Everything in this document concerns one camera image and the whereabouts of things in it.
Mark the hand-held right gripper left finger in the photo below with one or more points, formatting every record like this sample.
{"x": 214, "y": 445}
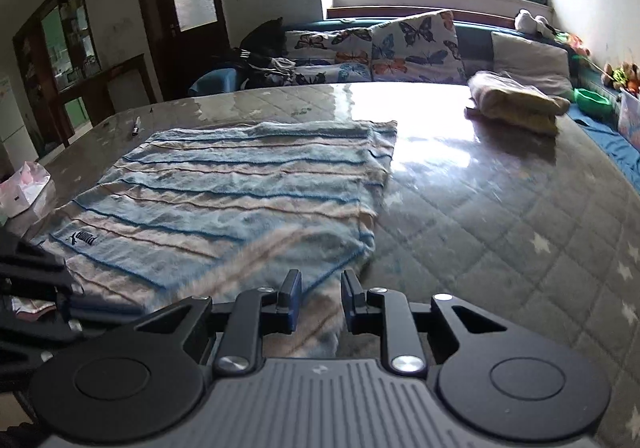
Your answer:
{"x": 295, "y": 300}

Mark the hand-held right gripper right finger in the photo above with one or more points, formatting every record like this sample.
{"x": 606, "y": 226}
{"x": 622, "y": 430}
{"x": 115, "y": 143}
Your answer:
{"x": 349, "y": 303}

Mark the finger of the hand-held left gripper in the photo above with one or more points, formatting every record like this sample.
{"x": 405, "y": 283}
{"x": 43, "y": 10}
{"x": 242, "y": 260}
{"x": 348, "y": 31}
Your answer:
{"x": 30, "y": 262}
{"x": 100, "y": 310}

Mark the blue striped towel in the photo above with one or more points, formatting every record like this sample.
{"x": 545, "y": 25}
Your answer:
{"x": 225, "y": 208}

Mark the pink white plastic bag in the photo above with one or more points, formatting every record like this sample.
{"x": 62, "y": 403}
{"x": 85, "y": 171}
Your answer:
{"x": 22, "y": 188}

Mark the black marker pen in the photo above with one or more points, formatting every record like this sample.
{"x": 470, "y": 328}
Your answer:
{"x": 135, "y": 126}

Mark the dark wooden side table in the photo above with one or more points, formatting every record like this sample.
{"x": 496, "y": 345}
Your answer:
{"x": 125, "y": 85}

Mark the dark wooden glass cabinet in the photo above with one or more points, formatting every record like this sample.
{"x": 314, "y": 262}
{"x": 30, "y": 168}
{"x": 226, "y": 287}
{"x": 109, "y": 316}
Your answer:
{"x": 55, "y": 57}

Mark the blue stool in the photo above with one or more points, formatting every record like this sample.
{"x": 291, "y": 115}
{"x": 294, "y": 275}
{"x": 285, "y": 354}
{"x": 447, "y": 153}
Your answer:
{"x": 212, "y": 81}

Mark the black white patterned cloth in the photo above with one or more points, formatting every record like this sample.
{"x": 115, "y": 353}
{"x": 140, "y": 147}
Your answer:
{"x": 272, "y": 66}

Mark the butterfly print cushion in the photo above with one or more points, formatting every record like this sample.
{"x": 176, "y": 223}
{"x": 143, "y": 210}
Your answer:
{"x": 415, "y": 47}
{"x": 325, "y": 55}

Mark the folded yellow cloth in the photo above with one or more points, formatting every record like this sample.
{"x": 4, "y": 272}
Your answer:
{"x": 515, "y": 100}

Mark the black bag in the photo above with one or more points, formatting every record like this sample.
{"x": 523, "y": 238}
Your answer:
{"x": 262, "y": 40}

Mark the dark wooden door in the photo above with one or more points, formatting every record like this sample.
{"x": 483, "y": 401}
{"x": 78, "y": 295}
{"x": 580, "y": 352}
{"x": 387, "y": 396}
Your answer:
{"x": 180, "y": 2}

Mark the plain grey pillow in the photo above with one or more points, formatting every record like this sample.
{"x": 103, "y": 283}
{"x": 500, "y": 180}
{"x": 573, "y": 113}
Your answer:
{"x": 532, "y": 60}

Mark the blue blanket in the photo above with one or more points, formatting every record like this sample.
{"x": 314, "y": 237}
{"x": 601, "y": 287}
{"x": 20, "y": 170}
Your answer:
{"x": 607, "y": 140}

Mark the green plastic basin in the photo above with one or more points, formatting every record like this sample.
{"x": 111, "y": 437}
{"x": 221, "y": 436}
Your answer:
{"x": 592, "y": 100}

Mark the clear plastic storage box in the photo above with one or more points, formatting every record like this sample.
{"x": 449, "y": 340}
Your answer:
{"x": 630, "y": 120}

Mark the white plush toy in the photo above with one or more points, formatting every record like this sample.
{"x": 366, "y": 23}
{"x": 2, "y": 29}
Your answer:
{"x": 532, "y": 21}

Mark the orange green toy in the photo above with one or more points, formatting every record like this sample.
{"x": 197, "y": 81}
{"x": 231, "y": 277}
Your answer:
{"x": 575, "y": 43}

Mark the colourful plush toys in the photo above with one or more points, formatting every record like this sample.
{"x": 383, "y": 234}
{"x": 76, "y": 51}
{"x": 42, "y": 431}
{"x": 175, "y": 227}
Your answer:
{"x": 622, "y": 75}

